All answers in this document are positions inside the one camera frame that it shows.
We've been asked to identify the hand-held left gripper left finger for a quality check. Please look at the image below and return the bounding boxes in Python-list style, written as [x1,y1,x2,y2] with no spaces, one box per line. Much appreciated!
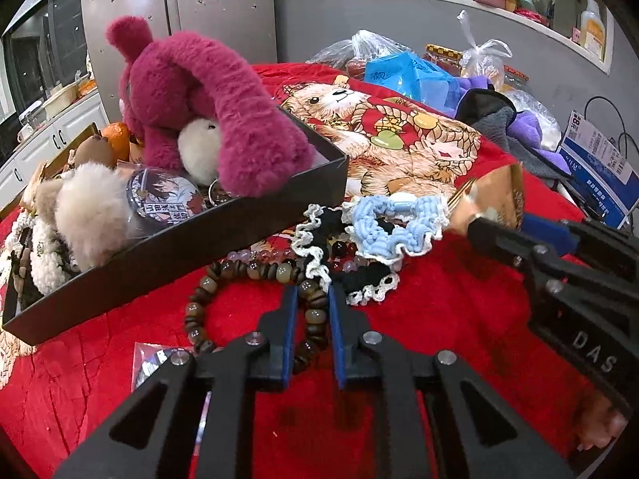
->
[52,284,300,479]

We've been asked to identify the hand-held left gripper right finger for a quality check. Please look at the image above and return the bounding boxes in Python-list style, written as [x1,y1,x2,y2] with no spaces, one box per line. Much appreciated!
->
[327,283,575,479]

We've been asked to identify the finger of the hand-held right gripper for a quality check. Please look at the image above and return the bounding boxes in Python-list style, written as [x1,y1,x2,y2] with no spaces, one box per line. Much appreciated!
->
[522,214,639,263]
[466,214,575,295]

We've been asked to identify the brown bead bracelet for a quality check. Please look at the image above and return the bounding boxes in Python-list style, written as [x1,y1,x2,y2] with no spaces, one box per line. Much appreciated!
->
[185,262,330,375]

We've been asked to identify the black shallow box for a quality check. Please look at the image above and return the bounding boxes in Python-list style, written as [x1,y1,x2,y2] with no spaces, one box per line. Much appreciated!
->
[2,105,350,345]

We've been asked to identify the white fluffy hair clip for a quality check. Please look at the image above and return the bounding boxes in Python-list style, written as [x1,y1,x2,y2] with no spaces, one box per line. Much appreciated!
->
[30,224,81,295]

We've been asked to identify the orange mandarin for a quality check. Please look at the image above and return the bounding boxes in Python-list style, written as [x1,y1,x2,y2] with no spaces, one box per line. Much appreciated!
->
[102,121,131,163]

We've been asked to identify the brown capybara toy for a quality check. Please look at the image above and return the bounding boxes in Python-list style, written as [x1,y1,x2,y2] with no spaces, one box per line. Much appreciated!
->
[74,132,111,168]

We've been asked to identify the white ruffled scrunchie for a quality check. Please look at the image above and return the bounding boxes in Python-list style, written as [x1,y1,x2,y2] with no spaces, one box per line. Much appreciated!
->
[0,210,38,260]

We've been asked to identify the person's right hand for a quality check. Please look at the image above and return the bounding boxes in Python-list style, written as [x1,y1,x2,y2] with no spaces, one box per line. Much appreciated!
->
[574,389,630,455]

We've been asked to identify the black white-edged scrunchie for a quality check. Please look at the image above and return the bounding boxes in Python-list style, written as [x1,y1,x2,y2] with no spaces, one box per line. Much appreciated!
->
[290,204,400,306]

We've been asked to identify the cardboard box with blue label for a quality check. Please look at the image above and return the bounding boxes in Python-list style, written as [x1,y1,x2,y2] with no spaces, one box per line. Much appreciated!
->
[556,107,639,230]

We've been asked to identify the dark grey cloth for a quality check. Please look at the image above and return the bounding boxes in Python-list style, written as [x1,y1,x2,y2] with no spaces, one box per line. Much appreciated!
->
[456,89,565,185]

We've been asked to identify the blue crochet scrunchie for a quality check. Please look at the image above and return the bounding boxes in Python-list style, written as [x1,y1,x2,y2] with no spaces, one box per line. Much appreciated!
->
[344,194,450,263]

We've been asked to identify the jar with red lid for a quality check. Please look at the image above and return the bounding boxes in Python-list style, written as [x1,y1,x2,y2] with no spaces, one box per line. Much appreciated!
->
[502,65,530,93]

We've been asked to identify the knotted clear plastic bag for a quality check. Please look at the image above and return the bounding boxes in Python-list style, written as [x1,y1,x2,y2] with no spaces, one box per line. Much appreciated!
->
[456,10,515,93]

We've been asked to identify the blue plastic bag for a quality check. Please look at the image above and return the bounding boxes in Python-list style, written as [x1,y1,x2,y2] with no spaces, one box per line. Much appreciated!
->
[364,51,460,111]

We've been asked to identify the jar with checkered lid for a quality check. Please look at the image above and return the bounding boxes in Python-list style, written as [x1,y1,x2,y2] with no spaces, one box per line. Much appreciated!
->
[424,44,462,78]

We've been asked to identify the white lotion bottle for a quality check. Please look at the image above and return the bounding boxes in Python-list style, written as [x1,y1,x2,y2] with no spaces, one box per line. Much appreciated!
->
[579,0,606,58]

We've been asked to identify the white pompom keyring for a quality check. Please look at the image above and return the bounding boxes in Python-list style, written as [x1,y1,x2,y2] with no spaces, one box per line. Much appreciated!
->
[178,117,223,185]

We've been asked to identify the cream fluffy plush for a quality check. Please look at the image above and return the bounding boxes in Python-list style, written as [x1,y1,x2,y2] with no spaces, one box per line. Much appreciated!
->
[54,161,133,267]

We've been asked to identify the beige plush toy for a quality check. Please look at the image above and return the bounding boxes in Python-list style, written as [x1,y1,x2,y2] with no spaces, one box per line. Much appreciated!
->
[35,180,63,225]

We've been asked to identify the pink plush toy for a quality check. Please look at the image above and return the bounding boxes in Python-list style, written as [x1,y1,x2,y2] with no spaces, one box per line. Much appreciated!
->
[105,15,318,198]

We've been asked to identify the white kitchen cabinet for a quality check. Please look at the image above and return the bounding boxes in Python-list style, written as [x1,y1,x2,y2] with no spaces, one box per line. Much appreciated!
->
[0,91,108,210]

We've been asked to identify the white plastic basin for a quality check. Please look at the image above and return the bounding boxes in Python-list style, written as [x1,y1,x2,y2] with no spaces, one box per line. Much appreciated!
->
[42,82,81,113]

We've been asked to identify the silver refrigerator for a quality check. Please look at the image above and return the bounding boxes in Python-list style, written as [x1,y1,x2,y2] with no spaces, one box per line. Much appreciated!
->
[80,0,278,105]

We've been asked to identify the kitchen window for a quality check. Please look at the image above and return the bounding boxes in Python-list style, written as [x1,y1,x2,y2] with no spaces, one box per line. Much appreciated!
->
[0,0,91,115]

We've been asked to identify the purple bead bracelet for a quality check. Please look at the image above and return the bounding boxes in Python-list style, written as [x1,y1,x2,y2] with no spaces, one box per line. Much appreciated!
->
[227,242,360,273]

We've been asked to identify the black cable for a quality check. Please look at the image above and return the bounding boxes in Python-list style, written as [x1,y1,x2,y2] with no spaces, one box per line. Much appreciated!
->
[583,94,631,153]

